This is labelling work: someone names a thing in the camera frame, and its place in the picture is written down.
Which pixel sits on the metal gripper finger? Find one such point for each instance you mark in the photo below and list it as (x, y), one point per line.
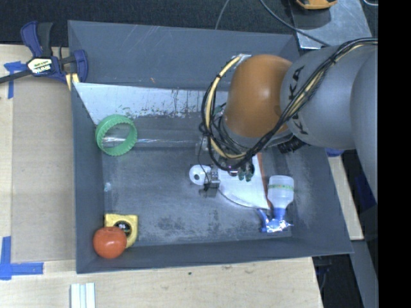
(211, 191)
(214, 176)

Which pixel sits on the grey metal bin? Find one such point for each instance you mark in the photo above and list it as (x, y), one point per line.
(167, 204)

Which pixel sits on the clear spray bottle blue top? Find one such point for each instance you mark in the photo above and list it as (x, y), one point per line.
(281, 191)

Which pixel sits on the yellow tape measure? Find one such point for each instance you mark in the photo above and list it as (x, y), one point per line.
(112, 219)

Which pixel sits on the red-orange toy tomato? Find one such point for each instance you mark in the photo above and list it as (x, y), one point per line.
(109, 242)

